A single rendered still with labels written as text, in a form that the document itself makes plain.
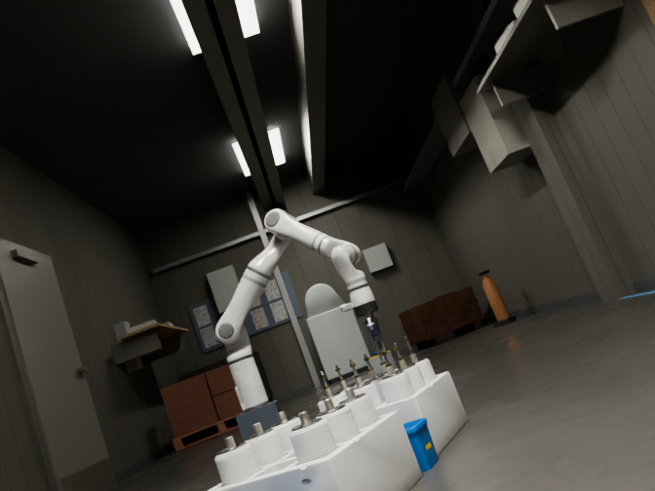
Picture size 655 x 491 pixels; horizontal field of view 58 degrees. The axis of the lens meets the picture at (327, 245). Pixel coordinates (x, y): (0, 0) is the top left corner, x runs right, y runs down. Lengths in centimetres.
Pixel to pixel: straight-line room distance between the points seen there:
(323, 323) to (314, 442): 706
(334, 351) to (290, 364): 104
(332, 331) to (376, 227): 199
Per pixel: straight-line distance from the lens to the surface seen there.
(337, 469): 134
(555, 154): 508
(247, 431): 208
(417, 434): 170
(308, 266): 929
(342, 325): 841
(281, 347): 920
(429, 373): 210
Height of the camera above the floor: 38
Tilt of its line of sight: 10 degrees up
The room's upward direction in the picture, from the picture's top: 21 degrees counter-clockwise
